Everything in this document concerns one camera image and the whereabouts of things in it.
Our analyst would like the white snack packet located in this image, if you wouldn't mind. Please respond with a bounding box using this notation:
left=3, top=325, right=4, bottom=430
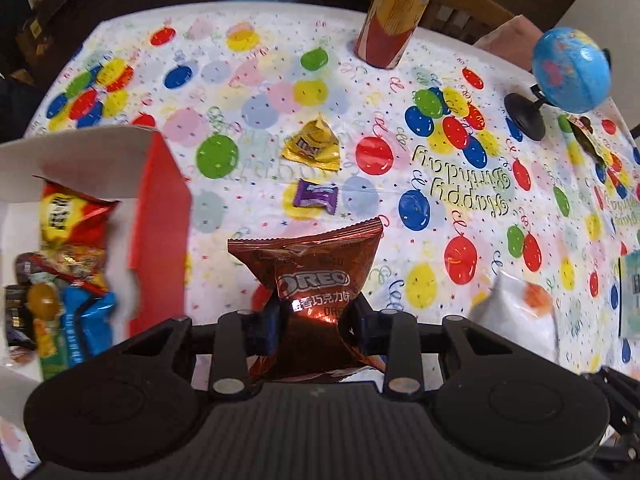
left=467, top=268, right=559, bottom=362

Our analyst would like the white and red cardboard box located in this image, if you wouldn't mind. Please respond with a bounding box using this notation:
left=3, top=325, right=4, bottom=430
left=0, top=125, right=194, bottom=423

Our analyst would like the purple wrapped candy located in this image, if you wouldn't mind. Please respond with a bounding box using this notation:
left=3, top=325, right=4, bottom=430
left=292, top=178, right=340, bottom=210

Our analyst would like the black snack packet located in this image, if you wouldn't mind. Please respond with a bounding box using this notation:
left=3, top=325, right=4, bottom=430
left=4, top=283, right=39, bottom=350

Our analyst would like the blue snack packet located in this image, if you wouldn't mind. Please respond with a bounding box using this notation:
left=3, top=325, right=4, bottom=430
left=62, top=285, right=119, bottom=369

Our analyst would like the pale green tissue pack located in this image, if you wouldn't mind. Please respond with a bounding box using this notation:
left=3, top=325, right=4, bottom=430
left=617, top=252, right=640, bottom=339

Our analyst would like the wooden chair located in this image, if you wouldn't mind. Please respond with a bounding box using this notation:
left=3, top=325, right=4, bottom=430
left=419, top=0, right=517, bottom=45

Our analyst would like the yellow candy packet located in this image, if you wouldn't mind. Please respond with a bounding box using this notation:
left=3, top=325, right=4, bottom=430
left=279, top=114, right=342, bottom=174

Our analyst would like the brown foil cookie packet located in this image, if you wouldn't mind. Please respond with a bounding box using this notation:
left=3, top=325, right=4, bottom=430
left=227, top=215, right=386, bottom=382

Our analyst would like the orange drink bottle red label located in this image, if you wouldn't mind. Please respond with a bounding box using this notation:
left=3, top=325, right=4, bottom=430
left=353, top=0, right=444, bottom=70

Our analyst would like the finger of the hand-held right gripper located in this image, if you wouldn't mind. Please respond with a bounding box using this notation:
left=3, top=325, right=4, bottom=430
left=582, top=365, right=640, bottom=413

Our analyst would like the blue desk globe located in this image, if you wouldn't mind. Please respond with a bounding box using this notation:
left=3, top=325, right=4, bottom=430
left=503, top=27, right=614, bottom=142

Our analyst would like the pink cloth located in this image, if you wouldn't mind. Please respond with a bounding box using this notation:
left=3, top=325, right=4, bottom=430
left=472, top=14, right=539, bottom=74

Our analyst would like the small dark and yellow packet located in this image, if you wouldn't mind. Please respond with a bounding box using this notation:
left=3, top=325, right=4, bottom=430
left=567, top=114, right=614, bottom=169

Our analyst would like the green snack packet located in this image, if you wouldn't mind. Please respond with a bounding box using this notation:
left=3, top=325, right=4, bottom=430
left=39, top=350, right=69, bottom=382

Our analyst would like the red and yellow snack packet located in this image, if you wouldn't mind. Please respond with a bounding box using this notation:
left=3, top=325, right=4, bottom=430
left=38, top=177, right=122, bottom=262

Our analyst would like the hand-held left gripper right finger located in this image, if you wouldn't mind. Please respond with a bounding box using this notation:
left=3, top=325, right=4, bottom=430
left=339, top=294, right=507, bottom=397

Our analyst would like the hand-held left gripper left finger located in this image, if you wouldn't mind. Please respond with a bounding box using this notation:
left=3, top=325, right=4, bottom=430
left=119, top=305, right=282, bottom=402

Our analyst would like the balloon printed tablecloth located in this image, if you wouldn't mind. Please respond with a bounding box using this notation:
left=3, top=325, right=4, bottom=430
left=0, top=0, right=640, bottom=480

